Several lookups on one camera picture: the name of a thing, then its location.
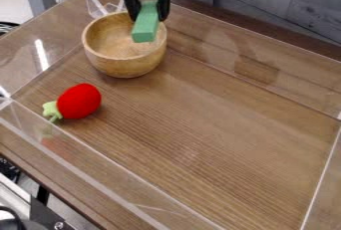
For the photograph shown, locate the brown wooden bowl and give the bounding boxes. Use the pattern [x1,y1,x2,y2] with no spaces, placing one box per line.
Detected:
[81,12,168,79]

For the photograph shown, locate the red plush strawberry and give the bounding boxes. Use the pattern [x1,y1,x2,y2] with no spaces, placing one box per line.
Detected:
[43,83,102,121]

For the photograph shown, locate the clear acrylic tray walls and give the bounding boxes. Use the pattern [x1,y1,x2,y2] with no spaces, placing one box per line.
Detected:
[0,0,341,230]

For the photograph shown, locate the black metal bracket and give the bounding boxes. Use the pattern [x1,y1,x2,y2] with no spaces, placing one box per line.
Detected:
[29,198,76,230]

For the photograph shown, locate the black cable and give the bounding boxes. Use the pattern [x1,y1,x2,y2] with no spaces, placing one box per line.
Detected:
[0,205,24,230]

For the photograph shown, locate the green rectangular stick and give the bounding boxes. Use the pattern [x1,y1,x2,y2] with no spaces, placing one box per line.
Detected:
[132,0,159,43]

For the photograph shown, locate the black table leg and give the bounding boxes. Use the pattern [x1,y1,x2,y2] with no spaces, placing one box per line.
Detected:
[36,186,49,205]

